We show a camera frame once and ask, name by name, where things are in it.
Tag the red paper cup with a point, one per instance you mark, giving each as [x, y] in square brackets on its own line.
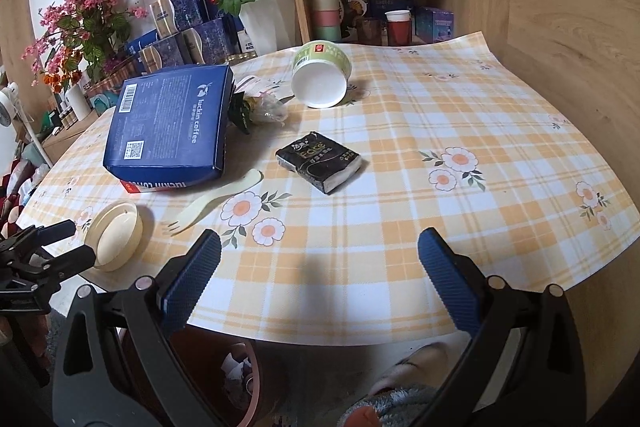
[398, 32]

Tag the woven print planter box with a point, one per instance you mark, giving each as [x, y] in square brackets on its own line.
[107, 84]

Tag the white and blue box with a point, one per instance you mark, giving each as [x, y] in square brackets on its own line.
[245, 41]

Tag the black tissue packet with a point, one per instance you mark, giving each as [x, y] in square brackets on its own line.
[320, 159]

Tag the white desk fan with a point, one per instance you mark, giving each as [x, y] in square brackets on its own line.
[10, 99]

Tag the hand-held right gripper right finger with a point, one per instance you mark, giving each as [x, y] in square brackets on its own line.
[447, 282]

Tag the large dark blue cardboard box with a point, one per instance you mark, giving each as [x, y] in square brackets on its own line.
[165, 117]

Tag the crumpled white paper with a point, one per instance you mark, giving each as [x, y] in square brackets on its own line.
[237, 369]

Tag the white faceted vase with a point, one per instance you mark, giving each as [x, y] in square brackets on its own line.
[265, 27]

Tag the person's fuzzy slipper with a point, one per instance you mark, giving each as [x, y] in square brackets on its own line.
[420, 367]

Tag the clear plastic wrapper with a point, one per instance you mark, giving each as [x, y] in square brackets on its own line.
[265, 107]

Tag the orange artificial flowers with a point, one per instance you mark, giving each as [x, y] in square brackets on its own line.
[60, 74]

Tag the dark blue snack packet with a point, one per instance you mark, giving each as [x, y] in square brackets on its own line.
[352, 2]

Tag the brown trash bin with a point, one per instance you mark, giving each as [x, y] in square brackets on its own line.
[260, 387]

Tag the cream round plastic lid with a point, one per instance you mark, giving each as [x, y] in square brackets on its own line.
[112, 237]

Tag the stack of pastel paper cups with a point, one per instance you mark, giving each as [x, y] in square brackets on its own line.
[326, 2]

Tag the person's grey fleece clothing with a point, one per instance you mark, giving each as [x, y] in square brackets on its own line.
[405, 409]

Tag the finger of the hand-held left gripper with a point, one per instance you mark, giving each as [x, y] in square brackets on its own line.
[70, 263]
[55, 232]

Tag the white ribbed vase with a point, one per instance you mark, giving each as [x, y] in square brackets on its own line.
[77, 102]

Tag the wooden sideboard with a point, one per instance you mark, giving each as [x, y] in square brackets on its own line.
[70, 139]

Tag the flat blue box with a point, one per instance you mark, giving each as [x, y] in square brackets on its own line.
[142, 44]

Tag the pile of printed cloth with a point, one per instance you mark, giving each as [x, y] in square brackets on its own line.
[17, 187]

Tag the light blue purple box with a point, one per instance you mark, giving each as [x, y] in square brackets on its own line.
[435, 24]

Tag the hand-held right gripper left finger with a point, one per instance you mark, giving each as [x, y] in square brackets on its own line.
[192, 282]

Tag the cream plastic fork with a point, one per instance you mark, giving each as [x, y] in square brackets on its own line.
[220, 197]

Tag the white paper bowl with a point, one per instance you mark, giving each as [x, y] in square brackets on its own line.
[320, 82]

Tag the brown glass cup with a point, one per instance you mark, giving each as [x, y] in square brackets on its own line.
[369, 31]

